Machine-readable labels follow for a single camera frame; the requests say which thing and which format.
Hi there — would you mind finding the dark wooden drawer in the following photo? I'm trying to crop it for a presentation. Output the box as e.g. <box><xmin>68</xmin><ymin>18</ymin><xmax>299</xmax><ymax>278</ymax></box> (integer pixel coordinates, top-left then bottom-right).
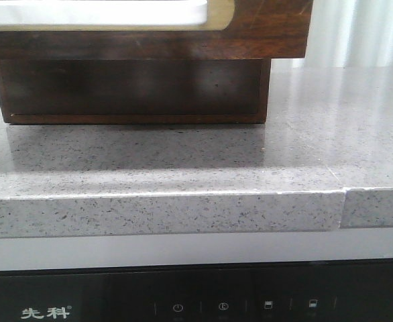
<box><xmin>0</xmin><ymin>1</ymin><xmax>313</xmax><ymax>60</ymax></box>

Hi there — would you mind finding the dark wooden drawer cabinet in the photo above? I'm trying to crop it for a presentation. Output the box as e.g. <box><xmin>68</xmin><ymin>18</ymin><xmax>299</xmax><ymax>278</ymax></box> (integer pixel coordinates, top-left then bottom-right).
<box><xmin>0</xmin><ymin>59</ymin><xmax>271</xmax><ymax>124</ymax></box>

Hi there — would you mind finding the black appliance control panel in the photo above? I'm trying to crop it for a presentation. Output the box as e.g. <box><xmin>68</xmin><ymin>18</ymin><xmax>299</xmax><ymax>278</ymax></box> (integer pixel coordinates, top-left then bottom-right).
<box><xmin>0</xmin><ymin>259</ymin><xmax>393</xmax><ymax>321</ymax></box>

